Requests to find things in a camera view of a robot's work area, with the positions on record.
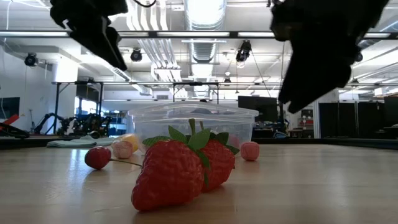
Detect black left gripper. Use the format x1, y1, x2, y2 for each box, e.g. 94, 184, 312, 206
49, 0, 129, 72

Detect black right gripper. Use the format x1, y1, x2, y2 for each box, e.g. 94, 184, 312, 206
270, 0, 389, 114

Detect small pink toy peach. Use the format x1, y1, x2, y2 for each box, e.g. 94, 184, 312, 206
239, 141, 261, 162
111, 140, 134, 160

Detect yellow toy banana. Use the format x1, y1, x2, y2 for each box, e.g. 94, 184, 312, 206
116, 133, 139, 152

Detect red toy cherry with stem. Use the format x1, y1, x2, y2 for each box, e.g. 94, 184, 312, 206
84, 145, 143, 170

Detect clear plastic tupperware container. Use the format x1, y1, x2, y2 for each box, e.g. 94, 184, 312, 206
127, 101, 259, 154

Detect large red toy strawberry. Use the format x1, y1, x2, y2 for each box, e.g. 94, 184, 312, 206
131, 118, 212, 213

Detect black room partition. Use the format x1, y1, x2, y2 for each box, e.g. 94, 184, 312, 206
318, 101, 386, 139

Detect black computer monitor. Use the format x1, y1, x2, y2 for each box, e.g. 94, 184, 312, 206
238, 95, 279, 123

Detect black background robot arms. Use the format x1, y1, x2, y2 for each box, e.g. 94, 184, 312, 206
33, 111, 111, 138

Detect blue storage shelf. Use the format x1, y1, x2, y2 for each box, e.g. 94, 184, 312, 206
104, 110, 128, 136

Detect pale green folded cloth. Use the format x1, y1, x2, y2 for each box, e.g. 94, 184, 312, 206
46, 135, 118, 149

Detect red and black tool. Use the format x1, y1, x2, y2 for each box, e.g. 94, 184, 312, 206
0, 114, 30, 139

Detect black overhead frame bar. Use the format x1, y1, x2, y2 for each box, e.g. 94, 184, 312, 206
0, 30, 398, 40

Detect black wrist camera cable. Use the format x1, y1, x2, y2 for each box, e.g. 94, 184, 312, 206
132, 0, 158, 9

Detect black table edge rail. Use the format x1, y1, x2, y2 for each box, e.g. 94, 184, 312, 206
0, 135, 398, 150

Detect small black gantry frame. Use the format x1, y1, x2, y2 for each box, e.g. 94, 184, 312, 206
172, 82, 220, 105

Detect dark wall screen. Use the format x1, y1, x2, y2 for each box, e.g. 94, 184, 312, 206
0, 96, 21, 119

